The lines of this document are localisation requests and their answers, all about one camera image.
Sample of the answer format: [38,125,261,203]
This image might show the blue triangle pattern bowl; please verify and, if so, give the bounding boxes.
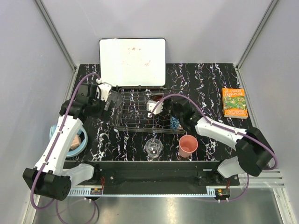
[170,117,183,129]

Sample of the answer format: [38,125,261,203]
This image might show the clear glass plate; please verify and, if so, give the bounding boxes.
[107,91,122,110]

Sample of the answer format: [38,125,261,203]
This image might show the red floral bowl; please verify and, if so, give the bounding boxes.
[149,93,164,102]

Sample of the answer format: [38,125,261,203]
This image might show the pink plastic cup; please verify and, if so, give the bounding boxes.
[179,135,198,158]

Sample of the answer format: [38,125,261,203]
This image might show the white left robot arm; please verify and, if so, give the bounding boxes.
[22,83,115,201]

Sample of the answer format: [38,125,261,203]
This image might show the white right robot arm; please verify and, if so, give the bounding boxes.
[163,94,275,185]

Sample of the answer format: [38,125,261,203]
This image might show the pink cube block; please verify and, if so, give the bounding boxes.
[70,134,81,150]

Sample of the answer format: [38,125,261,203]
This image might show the clear drinking glass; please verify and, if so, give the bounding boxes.
[145,138,163,161]

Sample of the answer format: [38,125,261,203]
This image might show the light blue headphones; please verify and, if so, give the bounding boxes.
[49,125,89,157]

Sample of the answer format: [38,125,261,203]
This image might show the orange treehouse book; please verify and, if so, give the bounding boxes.
[222,88,248,119]

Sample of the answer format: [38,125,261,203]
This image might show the white dry-erase board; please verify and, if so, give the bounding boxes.
[99,38,166,87]

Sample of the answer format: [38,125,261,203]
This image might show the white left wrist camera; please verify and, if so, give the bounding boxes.
[96,78,113,102]

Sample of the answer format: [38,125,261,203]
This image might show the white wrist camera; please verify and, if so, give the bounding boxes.
[96,78,113,102]
[146,100,164,118]

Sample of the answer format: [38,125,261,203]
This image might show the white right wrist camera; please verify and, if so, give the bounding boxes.
[146,100,164,118]

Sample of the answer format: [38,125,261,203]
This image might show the metal wire dish rack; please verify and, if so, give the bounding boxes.
[113,87,188,134]

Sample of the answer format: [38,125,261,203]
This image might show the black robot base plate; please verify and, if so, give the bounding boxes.
[65,160,241,196]

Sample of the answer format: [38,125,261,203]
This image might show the grey cable duct rail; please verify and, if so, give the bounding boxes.
[63,182,230,199]

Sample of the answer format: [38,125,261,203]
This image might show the purple floor cable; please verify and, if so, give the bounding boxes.
[57,198,101,224]

